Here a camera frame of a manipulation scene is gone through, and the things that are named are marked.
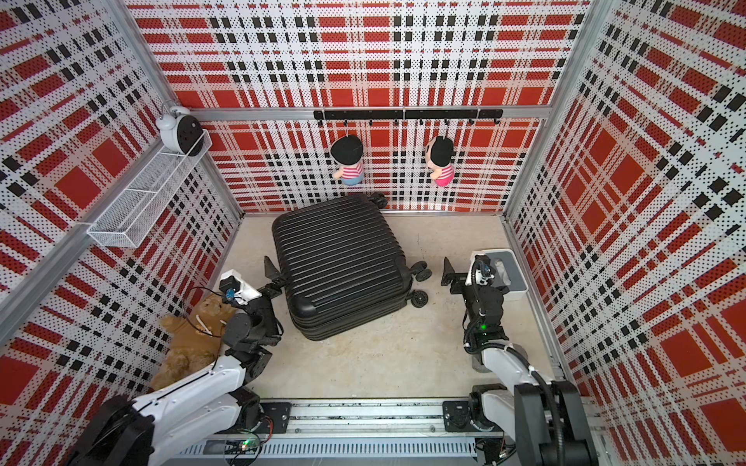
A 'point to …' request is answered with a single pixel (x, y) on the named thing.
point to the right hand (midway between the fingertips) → (465, 257)
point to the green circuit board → (251, 446)
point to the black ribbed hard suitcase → (343, 264)
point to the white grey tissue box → (508, 272)
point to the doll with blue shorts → (347, 151)
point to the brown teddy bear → (195, 342)
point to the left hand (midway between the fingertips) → (260, 263)
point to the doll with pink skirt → (439, 155)
